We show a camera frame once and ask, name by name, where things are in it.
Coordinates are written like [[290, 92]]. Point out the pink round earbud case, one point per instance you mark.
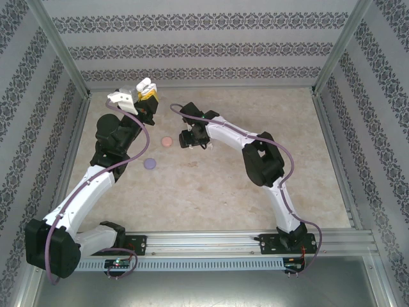
[[166, 141]]

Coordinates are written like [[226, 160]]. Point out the purple round earbud case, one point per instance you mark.
[[149, 163]]

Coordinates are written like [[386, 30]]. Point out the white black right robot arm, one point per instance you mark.
[[227, 132]]

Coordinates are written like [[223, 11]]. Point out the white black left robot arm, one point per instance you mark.
[[83, 195]]

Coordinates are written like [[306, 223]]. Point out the small controller board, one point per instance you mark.
[[292, 266], [116, 263]]

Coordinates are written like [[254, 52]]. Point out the grey sheet metal panel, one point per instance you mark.
[[204, 291]]

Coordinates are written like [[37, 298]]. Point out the aluminium frame rail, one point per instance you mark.
[[328, 134], [77, 134], [201, 89]]

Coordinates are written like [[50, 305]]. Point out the aluminium frame post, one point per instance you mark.
[[339, 48], [61, 48]]

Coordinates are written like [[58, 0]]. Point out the wide aluminium mounting rail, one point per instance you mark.
[[204, 244]]

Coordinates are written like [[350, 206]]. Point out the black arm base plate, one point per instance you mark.
[[266, 244], [137, 244]]

